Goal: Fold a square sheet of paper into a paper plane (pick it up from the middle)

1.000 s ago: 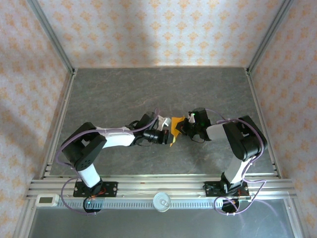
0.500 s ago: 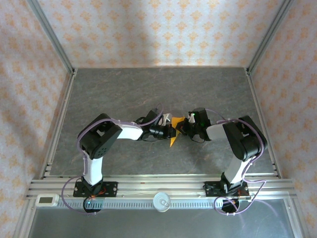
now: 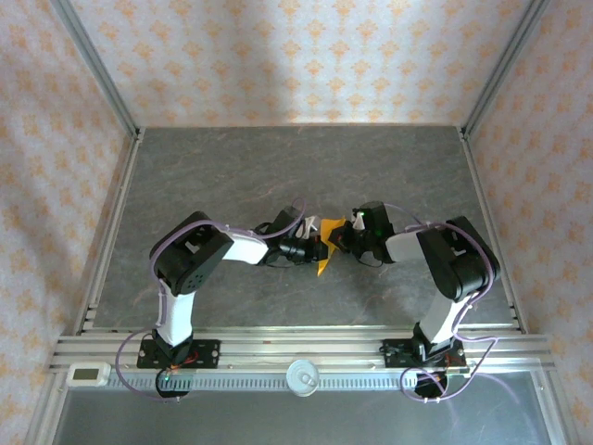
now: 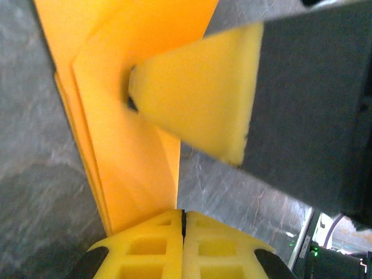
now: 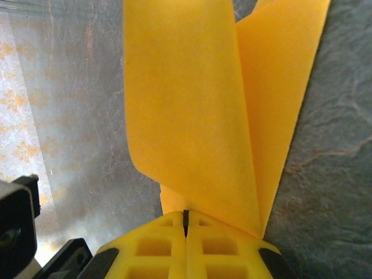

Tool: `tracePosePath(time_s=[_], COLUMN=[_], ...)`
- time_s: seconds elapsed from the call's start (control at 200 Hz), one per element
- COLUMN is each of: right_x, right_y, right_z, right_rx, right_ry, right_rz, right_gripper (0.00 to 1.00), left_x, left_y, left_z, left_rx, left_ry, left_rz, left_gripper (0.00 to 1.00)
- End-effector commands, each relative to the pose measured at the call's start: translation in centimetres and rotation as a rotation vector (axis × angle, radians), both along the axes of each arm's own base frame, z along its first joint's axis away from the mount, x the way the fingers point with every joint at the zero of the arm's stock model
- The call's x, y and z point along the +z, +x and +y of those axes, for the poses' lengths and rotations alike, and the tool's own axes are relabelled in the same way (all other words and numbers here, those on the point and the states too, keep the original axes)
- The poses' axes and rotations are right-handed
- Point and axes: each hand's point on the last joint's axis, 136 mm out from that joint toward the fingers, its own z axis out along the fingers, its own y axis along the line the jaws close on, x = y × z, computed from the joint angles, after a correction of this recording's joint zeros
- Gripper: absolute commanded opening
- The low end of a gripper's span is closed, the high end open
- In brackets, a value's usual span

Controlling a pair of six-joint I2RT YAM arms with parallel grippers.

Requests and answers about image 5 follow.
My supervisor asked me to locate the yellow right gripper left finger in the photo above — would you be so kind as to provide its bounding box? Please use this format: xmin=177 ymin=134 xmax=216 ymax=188
xmin=84 ymin=210 xmax=187 ymax=279

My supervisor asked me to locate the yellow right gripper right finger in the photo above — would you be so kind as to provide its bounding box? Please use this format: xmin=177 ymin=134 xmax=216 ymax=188
xmin=184 ymin=210 xmax=291 ymax=279

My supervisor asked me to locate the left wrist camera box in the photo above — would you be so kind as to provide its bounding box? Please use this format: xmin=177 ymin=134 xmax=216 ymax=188
xmin=0 ymin=174 xmax=41 ymax=273

